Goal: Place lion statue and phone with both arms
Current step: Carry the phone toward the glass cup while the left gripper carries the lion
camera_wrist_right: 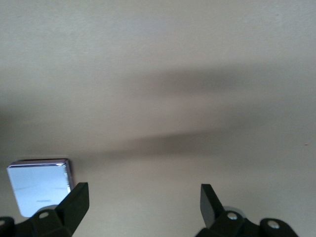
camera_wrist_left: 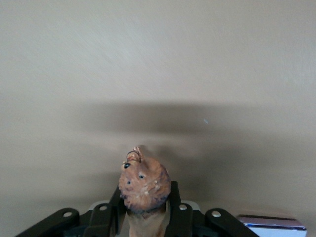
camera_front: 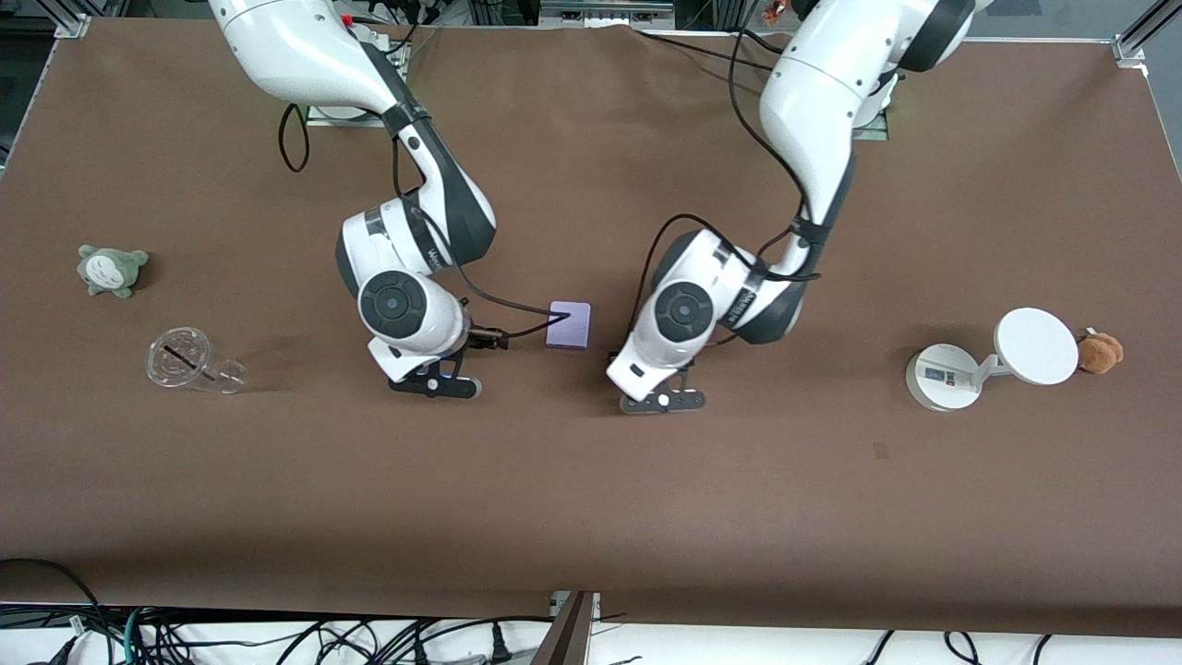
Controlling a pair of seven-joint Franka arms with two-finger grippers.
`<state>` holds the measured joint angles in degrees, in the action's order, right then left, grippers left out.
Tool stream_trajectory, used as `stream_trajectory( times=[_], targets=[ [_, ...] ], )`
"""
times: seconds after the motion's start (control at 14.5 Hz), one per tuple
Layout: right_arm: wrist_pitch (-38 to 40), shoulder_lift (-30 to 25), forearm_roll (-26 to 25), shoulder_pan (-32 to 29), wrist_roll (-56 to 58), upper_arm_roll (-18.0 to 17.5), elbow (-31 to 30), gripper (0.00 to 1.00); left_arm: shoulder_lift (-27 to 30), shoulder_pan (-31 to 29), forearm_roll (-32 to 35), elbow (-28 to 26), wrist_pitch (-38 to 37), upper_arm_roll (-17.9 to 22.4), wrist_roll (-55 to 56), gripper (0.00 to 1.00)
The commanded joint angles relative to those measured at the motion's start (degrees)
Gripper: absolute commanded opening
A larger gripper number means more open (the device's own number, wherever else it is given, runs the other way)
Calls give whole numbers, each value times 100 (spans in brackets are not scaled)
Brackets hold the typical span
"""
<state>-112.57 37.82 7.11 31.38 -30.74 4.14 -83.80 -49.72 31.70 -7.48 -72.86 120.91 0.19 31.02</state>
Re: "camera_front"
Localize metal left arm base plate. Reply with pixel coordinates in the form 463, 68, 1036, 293
850, 88, 890, 142

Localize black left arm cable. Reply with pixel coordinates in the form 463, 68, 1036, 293
626, 23, 823, 347

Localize brown table cover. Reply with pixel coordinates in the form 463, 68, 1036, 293
0, 18, 1182, 638

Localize black looped floor cable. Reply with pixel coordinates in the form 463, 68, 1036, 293
0, 558, 114, 665

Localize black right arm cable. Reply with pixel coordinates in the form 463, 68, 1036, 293
278, 102, 572, 341

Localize grey green plush toy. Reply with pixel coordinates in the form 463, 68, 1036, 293
77, 244, 151, 299

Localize brown bear plush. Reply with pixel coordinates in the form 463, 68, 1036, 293
1077, 328, 1126, 376

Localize white round desk lamp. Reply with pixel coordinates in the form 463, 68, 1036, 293
905, 307, 1080, 413

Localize clear plastic cup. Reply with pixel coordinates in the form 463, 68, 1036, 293
146, 326, 249, 396

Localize aluminium frame post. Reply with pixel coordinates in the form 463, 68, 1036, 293
530, 590, 603, 665

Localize black cable across table edge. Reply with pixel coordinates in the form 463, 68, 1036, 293
635, 28, 777, 73

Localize small purple box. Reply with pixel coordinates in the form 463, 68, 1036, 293
545, 301, 593, 351

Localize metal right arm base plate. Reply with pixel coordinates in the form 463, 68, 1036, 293
305, 37, 413, 129

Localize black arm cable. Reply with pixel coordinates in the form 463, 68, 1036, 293
278, 102, 572, 341
626, 23, 823, 347

